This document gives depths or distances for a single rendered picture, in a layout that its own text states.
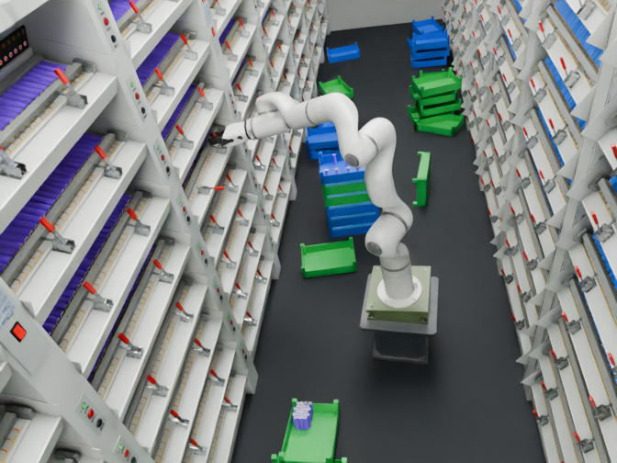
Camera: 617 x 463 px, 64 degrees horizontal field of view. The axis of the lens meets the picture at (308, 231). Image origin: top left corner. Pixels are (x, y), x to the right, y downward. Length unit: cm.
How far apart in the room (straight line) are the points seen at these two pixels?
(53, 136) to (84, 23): 32
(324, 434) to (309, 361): 39
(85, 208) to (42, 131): 20
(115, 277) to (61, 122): 41
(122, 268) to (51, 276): 28
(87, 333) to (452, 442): 150
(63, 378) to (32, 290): 19
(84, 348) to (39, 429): 19
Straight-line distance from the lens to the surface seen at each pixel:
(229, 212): 210
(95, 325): 129
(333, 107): 167
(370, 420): 227
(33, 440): 118
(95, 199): 131
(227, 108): 218
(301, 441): 220
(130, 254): 142
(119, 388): 141
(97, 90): 134
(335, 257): 285
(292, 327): 258
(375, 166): 175
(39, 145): 117
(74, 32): 140
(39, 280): 115
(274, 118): 193
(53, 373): 115
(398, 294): 212
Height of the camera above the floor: 202
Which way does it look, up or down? 41 degrees down
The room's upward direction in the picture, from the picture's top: 12 degrees counter-clockwise
